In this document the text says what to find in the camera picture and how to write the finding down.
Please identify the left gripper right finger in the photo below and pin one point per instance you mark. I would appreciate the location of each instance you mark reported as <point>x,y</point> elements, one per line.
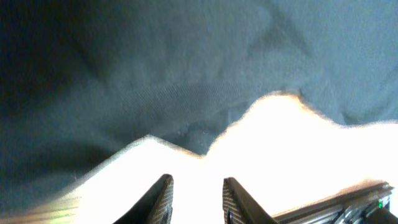
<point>239,207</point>

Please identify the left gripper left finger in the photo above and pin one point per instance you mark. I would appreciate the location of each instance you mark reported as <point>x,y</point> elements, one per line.
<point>155,206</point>

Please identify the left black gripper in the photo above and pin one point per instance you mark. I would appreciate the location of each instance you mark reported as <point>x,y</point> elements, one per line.
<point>366,204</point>

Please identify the black t-shirt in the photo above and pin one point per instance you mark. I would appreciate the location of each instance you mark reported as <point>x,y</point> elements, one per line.
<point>82,79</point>

